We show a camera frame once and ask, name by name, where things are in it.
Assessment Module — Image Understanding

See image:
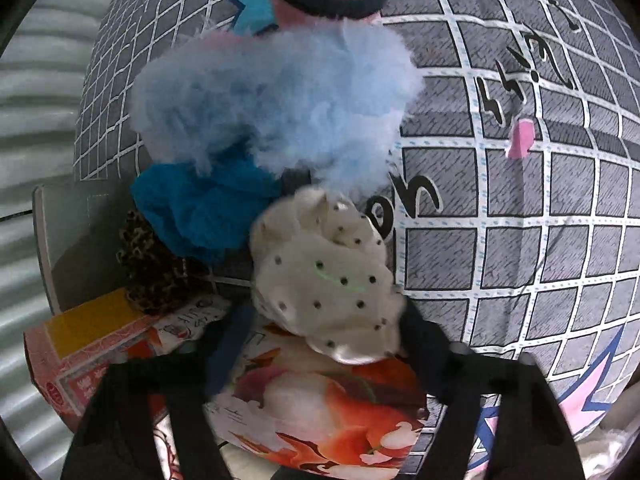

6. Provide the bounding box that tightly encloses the white orange floral carton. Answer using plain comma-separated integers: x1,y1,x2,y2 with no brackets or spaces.
150,294,432,480

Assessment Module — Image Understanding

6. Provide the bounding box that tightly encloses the grey cardboard box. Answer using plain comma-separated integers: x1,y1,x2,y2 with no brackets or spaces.
32,182,148,317

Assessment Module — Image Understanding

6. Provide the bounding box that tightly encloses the leopard print scrunchie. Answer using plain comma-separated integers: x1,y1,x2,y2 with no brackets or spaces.
115,209,213,317

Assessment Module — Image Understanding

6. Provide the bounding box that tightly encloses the white cloth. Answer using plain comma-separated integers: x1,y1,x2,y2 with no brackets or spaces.
575,422,640,480

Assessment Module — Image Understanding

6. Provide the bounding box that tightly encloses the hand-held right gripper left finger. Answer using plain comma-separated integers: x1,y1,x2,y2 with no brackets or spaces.
60,302,257,480

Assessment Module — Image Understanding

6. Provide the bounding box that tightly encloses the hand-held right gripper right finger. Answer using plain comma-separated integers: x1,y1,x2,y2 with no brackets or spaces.
399,300,587,480

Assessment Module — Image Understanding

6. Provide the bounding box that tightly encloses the red patterned carton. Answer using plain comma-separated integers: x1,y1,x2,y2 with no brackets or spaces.
22,287,173,435

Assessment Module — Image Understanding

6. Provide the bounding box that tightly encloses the teal scrunchie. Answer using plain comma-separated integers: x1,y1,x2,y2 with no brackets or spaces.
130,159,285,267

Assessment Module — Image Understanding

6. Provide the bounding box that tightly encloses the light blue fluffy scrunchie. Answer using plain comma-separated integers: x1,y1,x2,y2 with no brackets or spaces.
129,21,427,197

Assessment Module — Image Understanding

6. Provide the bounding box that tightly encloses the grey checked blanket with stars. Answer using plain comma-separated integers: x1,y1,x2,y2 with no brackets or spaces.
72,0,640,473

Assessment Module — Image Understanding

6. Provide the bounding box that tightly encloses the white polka dot scrunchie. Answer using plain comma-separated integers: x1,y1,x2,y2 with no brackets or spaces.
247,186,410,367

